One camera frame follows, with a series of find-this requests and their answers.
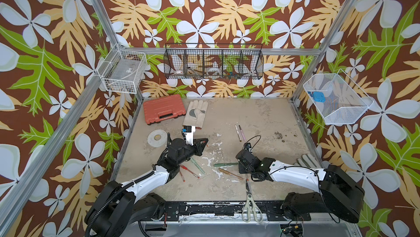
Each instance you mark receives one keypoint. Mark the white tape roll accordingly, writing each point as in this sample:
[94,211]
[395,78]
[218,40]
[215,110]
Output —
[157,138]

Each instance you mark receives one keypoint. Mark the blue object in basket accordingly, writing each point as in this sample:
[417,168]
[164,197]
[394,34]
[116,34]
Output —
[318,97]

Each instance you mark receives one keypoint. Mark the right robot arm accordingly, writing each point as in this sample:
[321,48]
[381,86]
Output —
[334,191]

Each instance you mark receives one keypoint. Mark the white wire basket left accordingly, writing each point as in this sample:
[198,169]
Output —
[122,70]

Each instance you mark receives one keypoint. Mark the white mesh basket right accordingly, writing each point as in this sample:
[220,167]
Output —
[346,102]

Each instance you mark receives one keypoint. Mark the brown white marker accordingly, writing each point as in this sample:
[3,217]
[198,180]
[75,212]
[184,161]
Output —
[238,133]

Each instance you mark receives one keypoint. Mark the brown orange pen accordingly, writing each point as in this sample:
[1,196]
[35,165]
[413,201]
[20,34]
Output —
[230,173]

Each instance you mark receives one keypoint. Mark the beige work glove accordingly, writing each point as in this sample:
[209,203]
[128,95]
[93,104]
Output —
[196,114]

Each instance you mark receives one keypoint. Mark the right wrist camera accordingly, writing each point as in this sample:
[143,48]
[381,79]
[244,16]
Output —
[248,146]

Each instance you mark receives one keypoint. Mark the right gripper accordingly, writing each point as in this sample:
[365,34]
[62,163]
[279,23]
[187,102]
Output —
[240,168]

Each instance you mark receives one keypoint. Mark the white-handled scissors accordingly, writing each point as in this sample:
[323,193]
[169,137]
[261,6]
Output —
[250,208]

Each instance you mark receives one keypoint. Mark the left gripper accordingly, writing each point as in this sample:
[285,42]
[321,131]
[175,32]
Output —
[196,146]

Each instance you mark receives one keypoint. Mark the red plastic tool case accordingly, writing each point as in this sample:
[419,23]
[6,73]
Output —
[164,108]

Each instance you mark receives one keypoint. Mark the pink pen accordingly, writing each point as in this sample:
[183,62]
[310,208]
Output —
[242,133]

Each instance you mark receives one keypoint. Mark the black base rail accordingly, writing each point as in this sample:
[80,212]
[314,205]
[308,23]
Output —
[173,211]

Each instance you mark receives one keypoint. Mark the light green pen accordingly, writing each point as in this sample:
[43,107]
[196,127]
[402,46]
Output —
[198,166]

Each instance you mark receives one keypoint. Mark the black wire basket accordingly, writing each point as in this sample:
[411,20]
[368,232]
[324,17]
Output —
[213,61]

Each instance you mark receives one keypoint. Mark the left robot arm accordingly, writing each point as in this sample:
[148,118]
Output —
[112,211]

